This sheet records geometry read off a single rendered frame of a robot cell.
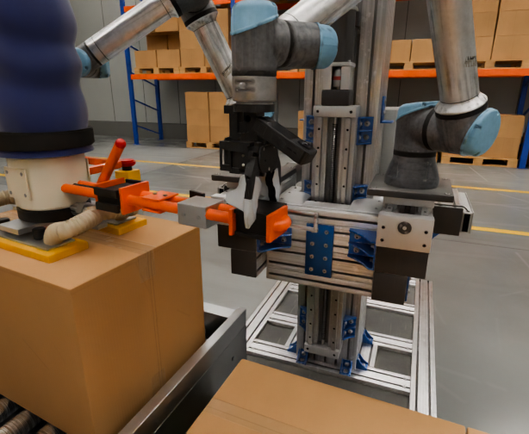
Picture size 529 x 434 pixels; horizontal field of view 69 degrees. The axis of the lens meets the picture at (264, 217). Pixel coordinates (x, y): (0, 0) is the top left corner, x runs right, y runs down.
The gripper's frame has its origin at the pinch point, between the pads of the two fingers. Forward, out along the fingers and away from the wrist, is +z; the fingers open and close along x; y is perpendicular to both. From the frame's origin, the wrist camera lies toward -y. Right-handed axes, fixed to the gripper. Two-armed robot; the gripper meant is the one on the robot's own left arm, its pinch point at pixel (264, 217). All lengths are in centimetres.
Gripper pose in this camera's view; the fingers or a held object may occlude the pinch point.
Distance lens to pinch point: 71.4
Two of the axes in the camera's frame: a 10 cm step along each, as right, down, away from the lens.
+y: -8.9, -1.5, 4.4
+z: -0.1, 9.5, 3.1
